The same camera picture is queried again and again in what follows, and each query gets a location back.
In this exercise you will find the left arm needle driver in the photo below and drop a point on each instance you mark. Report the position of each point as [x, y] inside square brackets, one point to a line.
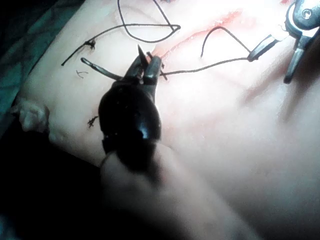
[127, 115]

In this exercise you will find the left arm needle driver jaw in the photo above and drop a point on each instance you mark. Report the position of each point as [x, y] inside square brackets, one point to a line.
[133, 72]
[153, 71]

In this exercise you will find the right arm needle driver jaw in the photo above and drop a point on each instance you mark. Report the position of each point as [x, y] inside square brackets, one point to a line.
[262, 48]
[298, 57]

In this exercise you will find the right arm needle driver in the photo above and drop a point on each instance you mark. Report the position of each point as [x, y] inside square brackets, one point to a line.
[305, 17]

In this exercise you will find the curved steel needle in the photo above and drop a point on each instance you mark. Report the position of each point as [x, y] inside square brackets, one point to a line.
[100, 69]

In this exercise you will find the black thread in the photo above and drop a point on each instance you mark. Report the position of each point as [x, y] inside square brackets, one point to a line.
[212, 65]

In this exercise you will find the tissue pad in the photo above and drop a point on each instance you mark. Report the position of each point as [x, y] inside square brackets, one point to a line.
[225, 125]

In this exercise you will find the blue-green cloth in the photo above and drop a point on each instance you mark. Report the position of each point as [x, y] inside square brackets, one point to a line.
[22, 37]

